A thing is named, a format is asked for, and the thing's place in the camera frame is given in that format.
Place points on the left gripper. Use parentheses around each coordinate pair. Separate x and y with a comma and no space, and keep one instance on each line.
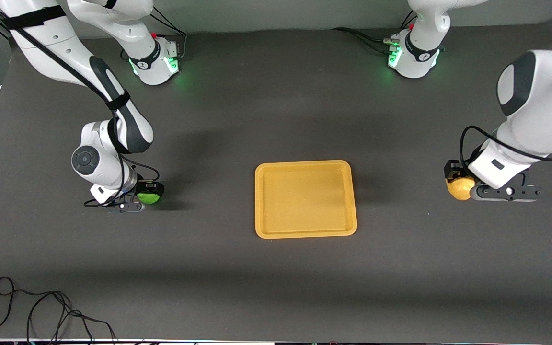
(453,169)

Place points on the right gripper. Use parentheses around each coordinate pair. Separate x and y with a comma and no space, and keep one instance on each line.
(150,187)

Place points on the green apple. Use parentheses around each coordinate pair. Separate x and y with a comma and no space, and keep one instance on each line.
(149,198)

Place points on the yellow potato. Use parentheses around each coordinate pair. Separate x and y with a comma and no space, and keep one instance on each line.
(459,189)

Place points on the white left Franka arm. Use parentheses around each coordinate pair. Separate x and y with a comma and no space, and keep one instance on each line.
(544,105)

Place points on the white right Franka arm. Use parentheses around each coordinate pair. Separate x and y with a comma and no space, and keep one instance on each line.
(55,52)

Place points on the yellow plastic tray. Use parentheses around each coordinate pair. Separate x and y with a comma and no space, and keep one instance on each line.
(304,199)

